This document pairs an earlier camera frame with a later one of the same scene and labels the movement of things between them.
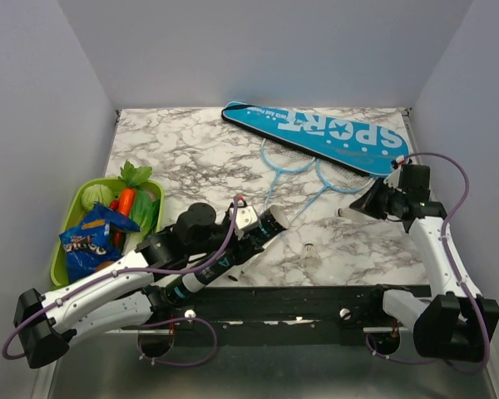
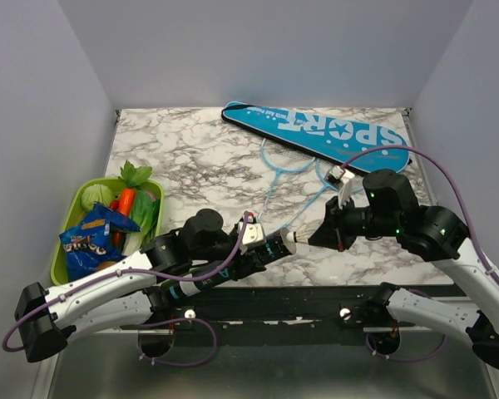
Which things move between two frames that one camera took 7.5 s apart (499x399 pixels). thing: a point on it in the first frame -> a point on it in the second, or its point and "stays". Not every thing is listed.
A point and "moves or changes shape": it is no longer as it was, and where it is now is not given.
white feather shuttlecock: (342, 211) moves or changes shape
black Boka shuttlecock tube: (274, 221) moves or changes shape
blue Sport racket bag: (342, 144) stays
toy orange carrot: (126, 200) stays
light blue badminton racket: (283, 160) stays
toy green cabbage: (98, 193) stays
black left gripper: (237, 253) -> (252, 266)
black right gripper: (366, 204) -> (328, 235)
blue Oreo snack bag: (101, 238) stays
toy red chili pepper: (114, 205) stays
